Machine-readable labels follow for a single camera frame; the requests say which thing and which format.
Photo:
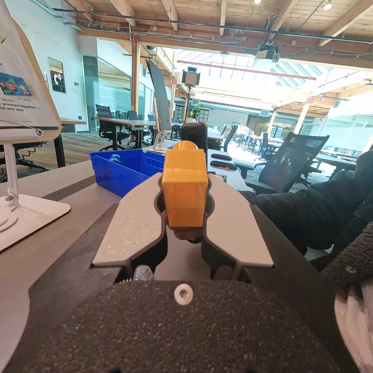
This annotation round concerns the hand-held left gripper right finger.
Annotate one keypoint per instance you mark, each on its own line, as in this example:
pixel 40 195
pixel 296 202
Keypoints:
pixel 236 227

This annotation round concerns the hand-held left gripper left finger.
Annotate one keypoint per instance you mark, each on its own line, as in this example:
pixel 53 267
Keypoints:
pixel 131 227

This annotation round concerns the blue bin for built steps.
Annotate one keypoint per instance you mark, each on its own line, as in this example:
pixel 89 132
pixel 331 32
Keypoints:
pixel 128 177

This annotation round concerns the yellow two-stud mega block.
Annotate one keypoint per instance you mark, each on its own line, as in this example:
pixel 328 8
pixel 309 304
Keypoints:
pixel 185 198

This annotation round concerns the blue two-stud mega block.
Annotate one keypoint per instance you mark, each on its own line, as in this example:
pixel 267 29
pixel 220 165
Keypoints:
pixel 114 161

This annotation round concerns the person's right forearm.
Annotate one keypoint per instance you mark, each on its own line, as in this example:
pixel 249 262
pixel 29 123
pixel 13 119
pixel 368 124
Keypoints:
pixel 291 209

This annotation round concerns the person's right hand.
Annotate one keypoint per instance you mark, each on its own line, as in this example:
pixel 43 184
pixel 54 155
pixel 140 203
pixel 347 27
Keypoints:
pixel 183 233

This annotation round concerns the green potted plant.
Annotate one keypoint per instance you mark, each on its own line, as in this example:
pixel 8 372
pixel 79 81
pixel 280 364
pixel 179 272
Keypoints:
pixel 196 109

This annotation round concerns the black oval pad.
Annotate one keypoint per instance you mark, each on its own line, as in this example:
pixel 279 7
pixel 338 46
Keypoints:
pixel 223 165
pixel 221 156

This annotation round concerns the wooden board stand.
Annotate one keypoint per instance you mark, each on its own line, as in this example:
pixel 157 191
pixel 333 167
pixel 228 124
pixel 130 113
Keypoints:
pixel 160 140

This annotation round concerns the LED panel light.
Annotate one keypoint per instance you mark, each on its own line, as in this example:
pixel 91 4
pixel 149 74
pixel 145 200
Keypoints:
pixel 191 77

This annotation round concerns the black flag panel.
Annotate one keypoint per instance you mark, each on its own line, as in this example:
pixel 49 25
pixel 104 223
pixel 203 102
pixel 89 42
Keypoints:
pixel 158 93

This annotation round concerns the long wooden desk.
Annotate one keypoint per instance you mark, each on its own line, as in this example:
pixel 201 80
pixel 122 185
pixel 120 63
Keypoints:
pixel 125 121

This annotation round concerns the black mesh office chair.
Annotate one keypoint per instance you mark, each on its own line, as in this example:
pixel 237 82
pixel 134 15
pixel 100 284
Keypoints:
pixel 291 163

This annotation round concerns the instruction sheet on white stand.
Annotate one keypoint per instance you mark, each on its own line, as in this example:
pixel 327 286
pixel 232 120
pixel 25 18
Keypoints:
pixel 35 212

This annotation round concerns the ceiling projector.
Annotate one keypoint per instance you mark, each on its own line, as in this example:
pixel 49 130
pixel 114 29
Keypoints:
pixel 266 54

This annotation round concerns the dark knit cardigan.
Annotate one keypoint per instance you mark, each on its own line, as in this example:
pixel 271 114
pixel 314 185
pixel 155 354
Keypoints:
pixel 349 256

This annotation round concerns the wooden desk behind stand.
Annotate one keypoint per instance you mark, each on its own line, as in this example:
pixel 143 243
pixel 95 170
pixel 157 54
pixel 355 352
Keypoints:
pixel 72 121

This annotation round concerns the light grey garment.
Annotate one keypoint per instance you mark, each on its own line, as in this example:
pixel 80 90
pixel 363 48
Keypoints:
pixel 355 314

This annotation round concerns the printed instruction sheet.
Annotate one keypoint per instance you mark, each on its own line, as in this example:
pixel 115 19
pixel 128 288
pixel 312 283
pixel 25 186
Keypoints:
pixel 17 102

